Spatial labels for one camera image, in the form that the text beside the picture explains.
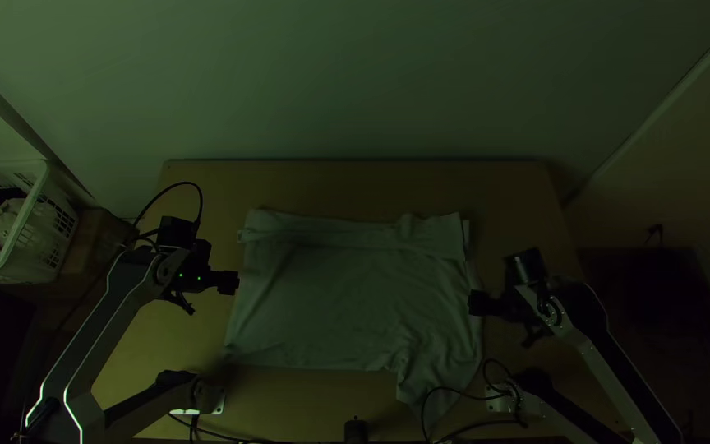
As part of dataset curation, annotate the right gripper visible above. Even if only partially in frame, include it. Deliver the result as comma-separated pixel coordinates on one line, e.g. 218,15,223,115
491,289,554,349

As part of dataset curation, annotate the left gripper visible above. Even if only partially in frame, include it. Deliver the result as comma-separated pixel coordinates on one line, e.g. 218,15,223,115
166,261,220,317

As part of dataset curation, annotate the grey t-shirt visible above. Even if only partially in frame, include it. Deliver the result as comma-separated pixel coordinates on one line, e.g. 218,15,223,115
224,208,485,434

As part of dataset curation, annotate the white laundry basket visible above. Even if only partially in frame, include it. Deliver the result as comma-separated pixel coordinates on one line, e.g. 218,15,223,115
0,159,80,285

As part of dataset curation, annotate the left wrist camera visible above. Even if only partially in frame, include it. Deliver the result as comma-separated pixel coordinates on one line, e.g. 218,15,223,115
216,270,241,297

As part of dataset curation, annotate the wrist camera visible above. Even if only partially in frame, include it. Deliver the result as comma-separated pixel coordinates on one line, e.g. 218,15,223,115
468,289,496,318
216,270,241,297

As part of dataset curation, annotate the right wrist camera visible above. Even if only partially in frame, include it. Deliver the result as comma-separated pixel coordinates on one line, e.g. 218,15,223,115
468,289,496,318

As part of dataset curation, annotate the black cable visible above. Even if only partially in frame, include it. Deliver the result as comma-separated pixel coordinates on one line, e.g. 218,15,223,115
166,411,257,444
131,181,205,243
420,357,530,444

